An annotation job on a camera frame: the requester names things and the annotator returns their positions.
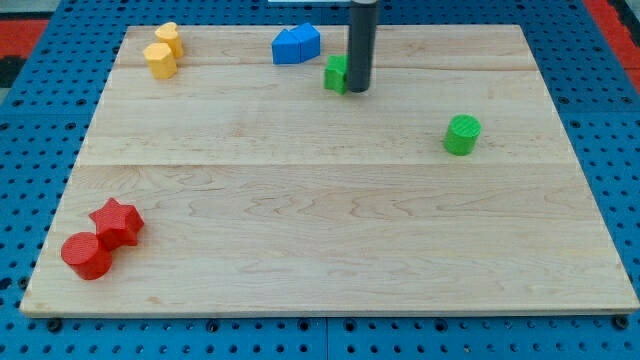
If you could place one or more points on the blue triangle block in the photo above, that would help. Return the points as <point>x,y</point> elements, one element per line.
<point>285,48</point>

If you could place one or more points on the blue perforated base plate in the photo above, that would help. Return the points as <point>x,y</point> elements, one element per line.
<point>47,112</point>

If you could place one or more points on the red star block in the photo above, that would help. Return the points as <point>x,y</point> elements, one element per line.
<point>117,224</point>

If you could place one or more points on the light wooden board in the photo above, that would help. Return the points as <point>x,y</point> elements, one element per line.
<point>263,194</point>

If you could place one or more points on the green cylinder block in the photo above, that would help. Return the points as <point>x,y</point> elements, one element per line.
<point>462,133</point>

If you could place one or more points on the blue pentagon block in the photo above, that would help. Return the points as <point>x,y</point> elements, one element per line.
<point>309,39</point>

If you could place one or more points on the yellow hexagon block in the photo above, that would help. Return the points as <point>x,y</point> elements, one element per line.
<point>160,60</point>

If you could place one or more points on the red cylinder block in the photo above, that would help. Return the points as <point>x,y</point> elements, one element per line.
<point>85,254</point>

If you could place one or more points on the yellow heart block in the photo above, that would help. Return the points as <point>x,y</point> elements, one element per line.
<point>169,33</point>

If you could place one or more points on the green cube block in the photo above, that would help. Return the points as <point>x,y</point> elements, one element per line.
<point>335,73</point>

